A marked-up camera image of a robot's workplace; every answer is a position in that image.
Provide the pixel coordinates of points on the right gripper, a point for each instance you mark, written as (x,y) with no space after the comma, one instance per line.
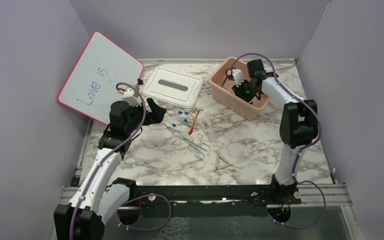
(238,90)

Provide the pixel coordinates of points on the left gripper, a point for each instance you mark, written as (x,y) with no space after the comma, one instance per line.
(157,114)

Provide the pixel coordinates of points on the black wire tripod stand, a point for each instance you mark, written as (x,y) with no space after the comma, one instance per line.
(226,78)

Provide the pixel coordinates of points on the clear glass test tube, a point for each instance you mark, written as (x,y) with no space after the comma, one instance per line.
(210,128)

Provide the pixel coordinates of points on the metal crucible tongs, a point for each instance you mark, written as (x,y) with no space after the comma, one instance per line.
(200,147)

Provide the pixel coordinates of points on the clear plastic triangle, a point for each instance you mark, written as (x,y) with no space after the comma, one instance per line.
(221,162)

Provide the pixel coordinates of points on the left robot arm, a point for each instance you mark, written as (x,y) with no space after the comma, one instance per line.
(102,172)

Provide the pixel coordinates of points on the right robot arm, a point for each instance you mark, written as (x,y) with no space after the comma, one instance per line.
(298,126)

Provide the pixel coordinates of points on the pink plastic bin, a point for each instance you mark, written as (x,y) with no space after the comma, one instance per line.
(221,90)

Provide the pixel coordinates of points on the white plastic lid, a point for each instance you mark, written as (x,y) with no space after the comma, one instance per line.
(173,87)

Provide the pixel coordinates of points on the black whiteboard clip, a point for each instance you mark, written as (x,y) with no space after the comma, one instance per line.
(140,81)

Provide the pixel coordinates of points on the red yellow green spatula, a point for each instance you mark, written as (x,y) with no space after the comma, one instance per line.
(194,123)

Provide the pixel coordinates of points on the pink-framed whiteboard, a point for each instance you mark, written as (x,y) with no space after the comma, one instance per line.
(90,88)

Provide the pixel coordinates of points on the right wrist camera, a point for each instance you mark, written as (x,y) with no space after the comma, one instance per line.
(238,77)

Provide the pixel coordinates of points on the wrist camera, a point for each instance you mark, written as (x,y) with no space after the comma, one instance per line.
(131,97)
(238,77)

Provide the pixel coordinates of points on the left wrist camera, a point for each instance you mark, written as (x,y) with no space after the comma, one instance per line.
(131,97)

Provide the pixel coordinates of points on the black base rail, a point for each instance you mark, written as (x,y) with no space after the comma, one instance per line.
(134,201)

